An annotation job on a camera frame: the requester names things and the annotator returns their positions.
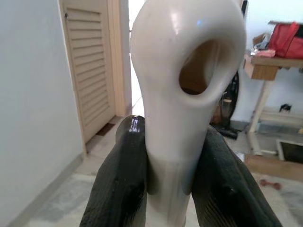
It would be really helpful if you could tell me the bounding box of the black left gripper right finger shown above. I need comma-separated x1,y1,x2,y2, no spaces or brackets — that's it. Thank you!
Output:
190,126,283,227

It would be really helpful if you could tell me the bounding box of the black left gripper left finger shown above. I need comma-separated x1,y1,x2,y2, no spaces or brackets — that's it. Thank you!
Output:
79,115,149,227

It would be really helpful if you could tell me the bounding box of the small red dumbbell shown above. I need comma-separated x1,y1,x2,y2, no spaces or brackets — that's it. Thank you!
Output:
259,179,283,190

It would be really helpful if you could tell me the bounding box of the dark door mat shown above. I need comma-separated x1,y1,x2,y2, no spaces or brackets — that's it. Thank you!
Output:
96,122,115,137

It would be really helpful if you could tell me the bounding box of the white framed panel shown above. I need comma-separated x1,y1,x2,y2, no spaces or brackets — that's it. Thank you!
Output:
276,139,303,164

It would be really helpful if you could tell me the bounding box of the black upright vacuum cleaner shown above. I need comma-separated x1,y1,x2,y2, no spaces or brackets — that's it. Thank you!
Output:
210,70,240,140

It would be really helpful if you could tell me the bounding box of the beige louvred door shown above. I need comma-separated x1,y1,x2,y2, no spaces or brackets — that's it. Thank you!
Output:
59,0,116,154

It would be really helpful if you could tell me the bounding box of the wooden table with white legs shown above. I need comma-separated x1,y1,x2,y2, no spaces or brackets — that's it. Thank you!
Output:
243,51,303,157

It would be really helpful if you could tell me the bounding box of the pink cloth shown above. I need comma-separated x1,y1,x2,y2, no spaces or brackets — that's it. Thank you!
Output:
257,49,276,58

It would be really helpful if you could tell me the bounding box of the open cardboard box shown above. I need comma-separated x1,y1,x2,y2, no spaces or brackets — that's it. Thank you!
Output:
252,33,272,50

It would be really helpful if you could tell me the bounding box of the red bag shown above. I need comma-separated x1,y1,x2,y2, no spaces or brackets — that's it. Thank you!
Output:
268,21,303,60

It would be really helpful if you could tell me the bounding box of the beige door frame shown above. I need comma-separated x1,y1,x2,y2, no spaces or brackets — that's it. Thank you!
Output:
107,0,130,117

